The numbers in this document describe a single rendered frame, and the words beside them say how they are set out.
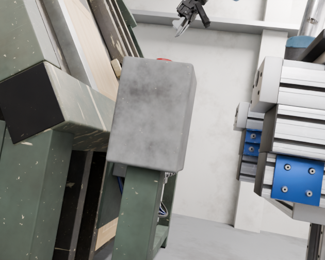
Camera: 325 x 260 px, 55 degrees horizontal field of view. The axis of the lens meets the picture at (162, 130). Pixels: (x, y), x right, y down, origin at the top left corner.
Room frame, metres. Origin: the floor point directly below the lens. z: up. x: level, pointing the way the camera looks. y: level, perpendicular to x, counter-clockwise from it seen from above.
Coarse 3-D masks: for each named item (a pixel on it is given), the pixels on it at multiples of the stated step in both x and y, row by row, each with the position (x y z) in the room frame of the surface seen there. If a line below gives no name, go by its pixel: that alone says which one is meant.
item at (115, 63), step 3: (114, 60) 1.37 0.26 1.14; (117, 60) 1.37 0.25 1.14; (111, 63) 1.37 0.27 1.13; (114, 63) 1.37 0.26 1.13; (117, 63) 1.37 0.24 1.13; (114, 66) 1.37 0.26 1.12; (117, 66) 1.37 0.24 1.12; (120, 66) 1.39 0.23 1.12; (114, 69) 1.37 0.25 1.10; (117, 69) 1.37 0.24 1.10; (120, 69) 1.36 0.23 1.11; (117, 72) 1.36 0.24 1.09; (120, 72) 1.36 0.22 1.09; (117, 75) 1.36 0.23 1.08
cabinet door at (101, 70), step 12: (72, 0) 1.08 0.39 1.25; (72, 12) 1.01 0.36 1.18; (84, 12) 1.18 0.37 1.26; (84, 24) 1.11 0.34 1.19; (84, 36) 1.04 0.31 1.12; (96, 36) 1.23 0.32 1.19; (84, 48) 0.97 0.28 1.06; (96, 48) 1.15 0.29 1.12; (96, 60) 1.07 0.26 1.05; (108, 60) 1.26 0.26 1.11; (96, 72) 1.00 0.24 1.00; (108, 72) 1.18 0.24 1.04; (96, 84) 0.93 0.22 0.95; (108, 84) 1.09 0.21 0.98; (108, 96) 1.01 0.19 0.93
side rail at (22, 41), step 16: (0, 0) 0.56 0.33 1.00; (16, 0) 0.55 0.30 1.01; (32, 0) 0.60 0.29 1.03; (0, 16) 0.56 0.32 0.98; (16, 16) 0.55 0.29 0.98; (32, 16) 0.56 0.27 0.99; (0, 32) 0.56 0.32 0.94; (16, 32) 0.55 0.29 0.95; (32, 32) 0.55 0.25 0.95; (0, 48) 0.55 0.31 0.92; (16, 48) 0.55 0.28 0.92; (32, 48) 0.54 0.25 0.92; (48, 48) 0.58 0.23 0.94; (0, 64) 0.55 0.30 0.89; (16, 64) 0.55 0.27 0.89; (32, 64) 0.54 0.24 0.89; (0, 80) 0.55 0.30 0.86
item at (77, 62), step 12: (48, 0) 0.82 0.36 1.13; (60, 0) 0.84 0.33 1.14; (48, 12) 0.82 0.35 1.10; (60, 12) 0.81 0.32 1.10; (60, 24) 0.81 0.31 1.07; (72, 24) 0.85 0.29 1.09; (60, 36) 0.81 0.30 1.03; (72, 36) 0.80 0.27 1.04; (72, 48) 0.80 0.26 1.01; (72, 60) 0.80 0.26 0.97; (84, 60) 0.82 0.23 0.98; (72, 72) 0.80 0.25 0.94; (84, 72) 0.79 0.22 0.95
